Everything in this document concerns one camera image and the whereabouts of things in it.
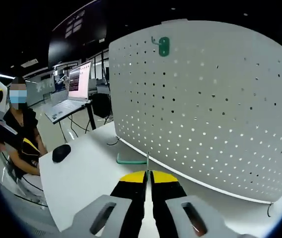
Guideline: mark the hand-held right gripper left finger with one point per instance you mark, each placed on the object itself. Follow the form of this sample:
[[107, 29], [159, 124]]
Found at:
[[128, 198]]

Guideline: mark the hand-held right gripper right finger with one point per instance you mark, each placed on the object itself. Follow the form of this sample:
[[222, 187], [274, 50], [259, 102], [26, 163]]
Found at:
[[165, 198]]

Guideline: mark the green hook assembly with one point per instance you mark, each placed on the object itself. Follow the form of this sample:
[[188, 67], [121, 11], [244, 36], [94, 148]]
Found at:
[[164, 47], [131, 162]]

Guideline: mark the white perforated mounting plate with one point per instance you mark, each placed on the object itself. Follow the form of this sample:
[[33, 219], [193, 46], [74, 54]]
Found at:
[[205, 111]]

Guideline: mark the black computer mouse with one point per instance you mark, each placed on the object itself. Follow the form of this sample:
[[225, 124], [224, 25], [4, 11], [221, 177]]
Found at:
[[61, 153]]

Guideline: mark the black laptop stand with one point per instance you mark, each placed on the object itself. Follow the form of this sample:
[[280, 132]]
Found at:
[[91, 116]]

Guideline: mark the silver laptop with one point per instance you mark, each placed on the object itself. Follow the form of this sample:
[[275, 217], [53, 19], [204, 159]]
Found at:
[[80, 81]]

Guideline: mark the large dark wall screen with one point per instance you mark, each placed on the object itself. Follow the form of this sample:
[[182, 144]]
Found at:
[[81, 32]]

